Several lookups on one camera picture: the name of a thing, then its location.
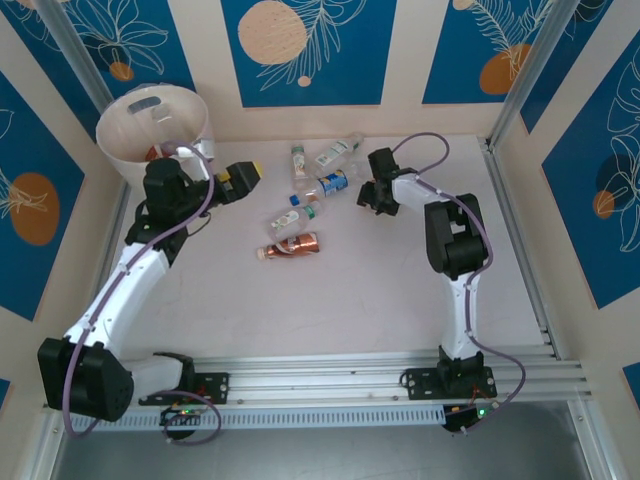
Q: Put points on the clear bottle blue yellow label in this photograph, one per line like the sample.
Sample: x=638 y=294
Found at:
x=332 y=182

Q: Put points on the white label bottle green cap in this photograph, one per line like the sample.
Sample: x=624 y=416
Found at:
x=287 y=220

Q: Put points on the copper brown bottle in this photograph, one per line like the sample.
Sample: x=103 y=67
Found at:
x=292 y=246

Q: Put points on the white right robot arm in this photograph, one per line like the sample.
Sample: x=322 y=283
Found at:
x=462 y=310

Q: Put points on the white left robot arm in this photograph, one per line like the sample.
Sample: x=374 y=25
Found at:
x=125 y=295

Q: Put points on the white plastic bin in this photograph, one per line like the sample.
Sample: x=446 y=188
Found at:
x=150 y=115

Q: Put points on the clear bottle green white label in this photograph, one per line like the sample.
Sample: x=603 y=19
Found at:
x=332 y=152

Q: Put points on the small bottle orange white label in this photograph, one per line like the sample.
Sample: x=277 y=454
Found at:
x=300 y=162

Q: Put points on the left controller board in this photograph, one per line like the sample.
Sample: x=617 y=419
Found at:
x=182 y=412

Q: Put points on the controller board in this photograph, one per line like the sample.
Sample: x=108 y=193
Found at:
x=182 y=412
x=475 y=414

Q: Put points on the right controller board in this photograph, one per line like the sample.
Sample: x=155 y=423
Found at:
x=475 y=414

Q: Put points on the aluminium right side rail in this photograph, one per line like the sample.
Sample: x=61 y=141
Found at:
x=497 y=165

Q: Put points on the aluminium right frame post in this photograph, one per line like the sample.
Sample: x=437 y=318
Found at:
x=527 y=70

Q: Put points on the aluminium frame post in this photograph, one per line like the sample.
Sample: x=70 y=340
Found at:
x=70 y=37
x=527 y=70

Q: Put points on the aluminium left frame post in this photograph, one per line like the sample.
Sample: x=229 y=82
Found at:
x=70 y=37

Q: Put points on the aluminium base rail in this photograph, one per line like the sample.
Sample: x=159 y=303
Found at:
x=310 y=380

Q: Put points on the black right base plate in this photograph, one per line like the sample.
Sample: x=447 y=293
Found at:
x=420 y=382

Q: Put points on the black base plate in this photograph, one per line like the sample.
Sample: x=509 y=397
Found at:
x=215 y=387
x=420 y=382

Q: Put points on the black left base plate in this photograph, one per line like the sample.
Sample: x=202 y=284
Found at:
x=215 y=387

